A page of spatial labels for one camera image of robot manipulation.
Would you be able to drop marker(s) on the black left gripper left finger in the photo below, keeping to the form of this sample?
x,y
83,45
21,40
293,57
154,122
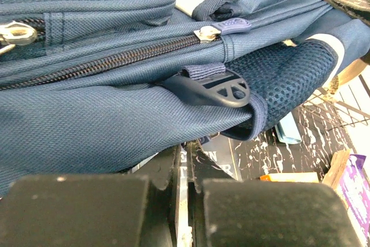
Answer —
x,y
136,209

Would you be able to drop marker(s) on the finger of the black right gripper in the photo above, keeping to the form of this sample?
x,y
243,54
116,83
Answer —
x,y
357,9

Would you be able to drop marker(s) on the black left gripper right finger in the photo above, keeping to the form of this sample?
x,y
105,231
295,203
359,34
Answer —
x,y
226,212

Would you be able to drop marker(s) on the purple paperback book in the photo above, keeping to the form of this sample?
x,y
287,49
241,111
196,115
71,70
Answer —
x,y
346,175

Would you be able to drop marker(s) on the navy blue student backpack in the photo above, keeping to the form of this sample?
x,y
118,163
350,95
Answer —
x,y
97,86

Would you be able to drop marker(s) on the orange treehouse book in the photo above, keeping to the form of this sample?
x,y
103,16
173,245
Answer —
x,y
308,177

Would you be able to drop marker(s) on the black wire dish rack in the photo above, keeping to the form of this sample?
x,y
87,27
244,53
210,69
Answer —
x,y
339,104

